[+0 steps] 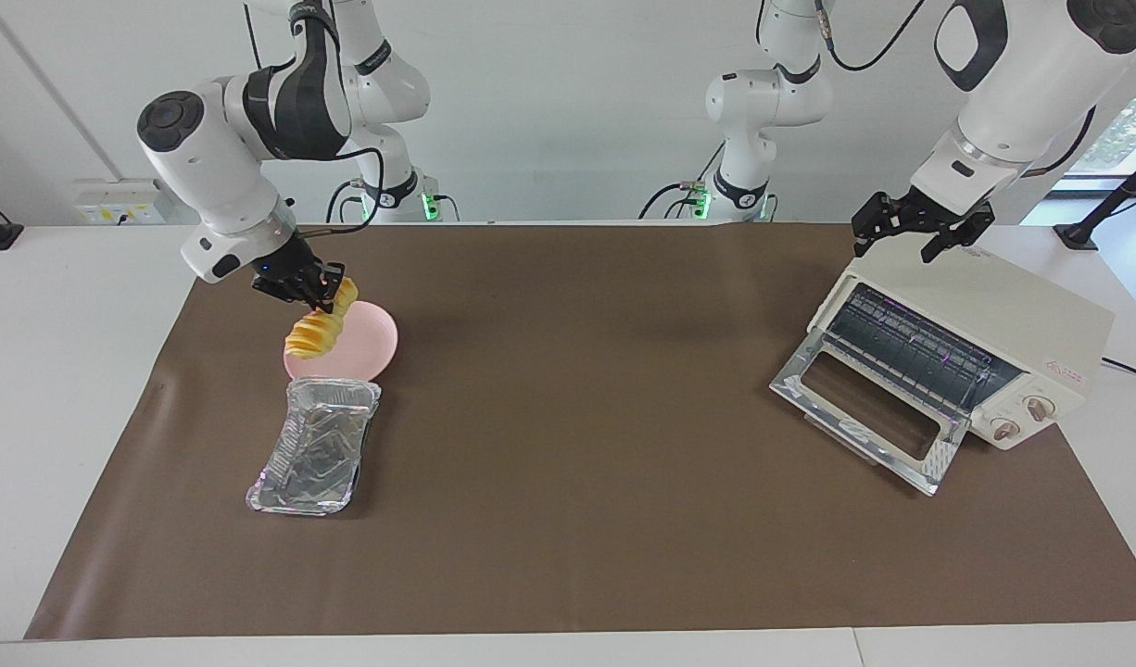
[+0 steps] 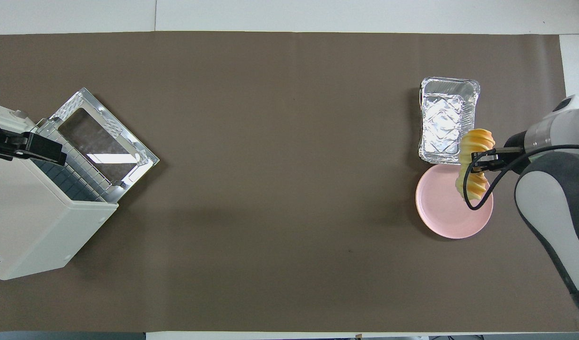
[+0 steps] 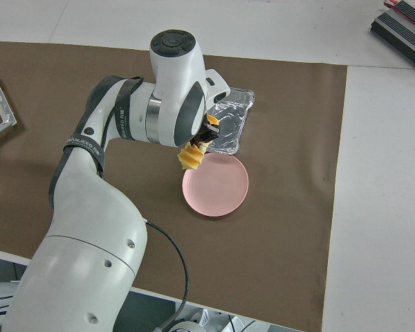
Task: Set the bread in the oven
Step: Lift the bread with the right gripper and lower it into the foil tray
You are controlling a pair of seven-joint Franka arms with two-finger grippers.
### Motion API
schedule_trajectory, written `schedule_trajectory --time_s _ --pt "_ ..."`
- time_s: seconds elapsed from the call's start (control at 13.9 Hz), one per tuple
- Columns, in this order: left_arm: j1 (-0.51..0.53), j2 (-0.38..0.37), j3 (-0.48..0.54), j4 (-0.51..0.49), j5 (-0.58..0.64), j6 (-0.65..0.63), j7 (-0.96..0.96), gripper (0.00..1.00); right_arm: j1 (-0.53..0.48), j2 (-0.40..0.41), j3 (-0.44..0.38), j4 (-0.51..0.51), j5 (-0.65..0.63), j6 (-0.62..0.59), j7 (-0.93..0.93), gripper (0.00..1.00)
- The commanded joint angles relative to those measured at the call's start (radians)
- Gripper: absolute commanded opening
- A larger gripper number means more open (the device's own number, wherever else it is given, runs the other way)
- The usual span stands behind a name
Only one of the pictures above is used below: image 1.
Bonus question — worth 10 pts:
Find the window with greenery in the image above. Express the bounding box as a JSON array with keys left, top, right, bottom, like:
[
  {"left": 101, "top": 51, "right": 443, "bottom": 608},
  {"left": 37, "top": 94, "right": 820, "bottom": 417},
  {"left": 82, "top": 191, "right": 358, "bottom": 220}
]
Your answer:
[{"left": 1068, "top": 67, "right": 1136, "bottom": 193}]

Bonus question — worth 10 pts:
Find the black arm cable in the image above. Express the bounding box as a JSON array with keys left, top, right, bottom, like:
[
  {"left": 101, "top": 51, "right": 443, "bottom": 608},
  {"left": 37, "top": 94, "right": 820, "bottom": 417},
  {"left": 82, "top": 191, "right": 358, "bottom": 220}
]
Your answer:
[
  {"left": 242, "top": 0, "right": 388, "bottom": 244},
  {"left": 814, "top": 0, "right": 930, "bottom": 73}
]

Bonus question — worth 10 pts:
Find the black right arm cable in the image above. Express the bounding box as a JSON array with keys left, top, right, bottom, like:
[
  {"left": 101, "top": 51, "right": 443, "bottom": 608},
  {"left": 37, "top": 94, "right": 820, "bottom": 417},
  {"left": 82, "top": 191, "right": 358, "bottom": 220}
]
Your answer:
[{"left": 242, "top": 0, "right": 388, "bottom": 244}]

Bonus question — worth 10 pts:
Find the brown paper table mat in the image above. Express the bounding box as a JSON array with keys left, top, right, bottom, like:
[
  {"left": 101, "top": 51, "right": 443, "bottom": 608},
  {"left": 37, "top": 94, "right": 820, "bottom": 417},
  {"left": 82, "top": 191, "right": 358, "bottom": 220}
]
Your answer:
[{"left": 23, "top": 220, "right": 1136, "bottom": 642}]

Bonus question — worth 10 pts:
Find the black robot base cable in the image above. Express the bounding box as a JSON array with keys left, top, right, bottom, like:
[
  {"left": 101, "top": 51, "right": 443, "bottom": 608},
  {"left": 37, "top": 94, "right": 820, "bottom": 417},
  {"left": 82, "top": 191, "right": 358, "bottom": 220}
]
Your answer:
[
  {"left": 324, "top": 176, "right": 370, "bottom": 224},
  {"left": 637, "top": 139, "right": 717, "bottom": 221}
]

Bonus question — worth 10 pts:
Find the white power strip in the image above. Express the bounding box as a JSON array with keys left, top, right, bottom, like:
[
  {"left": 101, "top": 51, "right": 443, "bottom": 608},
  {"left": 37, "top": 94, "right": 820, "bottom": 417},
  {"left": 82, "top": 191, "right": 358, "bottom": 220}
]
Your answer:
[{"left": 73, "top": 178, "right": 176, "bottom": 226}]

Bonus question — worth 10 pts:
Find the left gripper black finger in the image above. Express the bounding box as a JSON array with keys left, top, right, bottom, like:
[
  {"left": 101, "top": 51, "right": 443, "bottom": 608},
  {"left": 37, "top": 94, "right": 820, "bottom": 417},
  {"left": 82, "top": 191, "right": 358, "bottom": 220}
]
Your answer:
[
  {"left": 851, "top": 193, "right": 905, "bottom": 258},
  {"left": 920, "top": 206, "right": 997, "bottom": 267}
]

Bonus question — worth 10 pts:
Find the cream toaster oven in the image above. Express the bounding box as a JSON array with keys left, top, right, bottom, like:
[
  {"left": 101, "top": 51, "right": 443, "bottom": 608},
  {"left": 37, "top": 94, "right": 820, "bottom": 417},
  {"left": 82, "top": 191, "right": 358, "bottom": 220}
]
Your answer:
[{"left": 806, "top": 248, "right": 1116, "bottom": 452}]

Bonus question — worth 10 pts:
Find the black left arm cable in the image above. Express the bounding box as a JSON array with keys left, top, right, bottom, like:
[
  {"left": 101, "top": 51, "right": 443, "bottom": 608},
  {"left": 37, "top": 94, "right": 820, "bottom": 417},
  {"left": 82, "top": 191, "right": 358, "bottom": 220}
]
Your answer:
[{"left": 814, "top": 0, "right": 930, "bottom": 73}]

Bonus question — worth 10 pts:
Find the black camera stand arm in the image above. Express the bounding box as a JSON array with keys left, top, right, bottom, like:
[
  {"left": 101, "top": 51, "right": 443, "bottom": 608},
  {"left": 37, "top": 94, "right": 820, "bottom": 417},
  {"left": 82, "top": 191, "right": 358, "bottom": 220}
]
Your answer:
[{"left": 1054, "top": 146, "right": 1136, "bottom": 252}]

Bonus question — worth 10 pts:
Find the oven wire rack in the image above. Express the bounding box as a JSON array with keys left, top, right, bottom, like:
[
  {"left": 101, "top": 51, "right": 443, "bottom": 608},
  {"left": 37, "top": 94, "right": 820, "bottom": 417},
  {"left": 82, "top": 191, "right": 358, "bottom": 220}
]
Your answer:
[{"left": 826, "top": 283, "right": 1021, "bottom": 418}]

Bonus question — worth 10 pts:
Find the aluminium foil tray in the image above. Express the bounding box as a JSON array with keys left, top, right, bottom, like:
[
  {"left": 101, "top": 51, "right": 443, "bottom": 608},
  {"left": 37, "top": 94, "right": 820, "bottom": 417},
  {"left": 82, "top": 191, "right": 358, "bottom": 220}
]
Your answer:
[{"left": 246, "top": 375, "right": 383, "bottom": 517}]

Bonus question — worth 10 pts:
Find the glass oven door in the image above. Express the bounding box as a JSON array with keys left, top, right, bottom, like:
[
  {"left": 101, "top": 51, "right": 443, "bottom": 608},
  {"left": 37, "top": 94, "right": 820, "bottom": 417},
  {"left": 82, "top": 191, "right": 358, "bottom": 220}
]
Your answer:
[{"left": 769, "top": 333, "right": 972, "bottom": 497}]

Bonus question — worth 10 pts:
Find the pink round plate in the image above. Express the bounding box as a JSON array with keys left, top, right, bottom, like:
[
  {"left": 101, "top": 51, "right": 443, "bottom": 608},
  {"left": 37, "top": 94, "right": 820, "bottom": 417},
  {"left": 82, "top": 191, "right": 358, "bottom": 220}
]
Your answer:
[{"left": 284, "top": 300, "right": 399, "bottom": 383}]

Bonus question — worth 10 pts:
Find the sliced yellow bread loaf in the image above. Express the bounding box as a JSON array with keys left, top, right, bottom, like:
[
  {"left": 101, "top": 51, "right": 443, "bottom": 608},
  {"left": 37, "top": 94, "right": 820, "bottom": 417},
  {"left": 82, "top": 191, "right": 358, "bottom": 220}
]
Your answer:
[{"left": 284, "top": 276, "right": 360, "bottom": 362}]

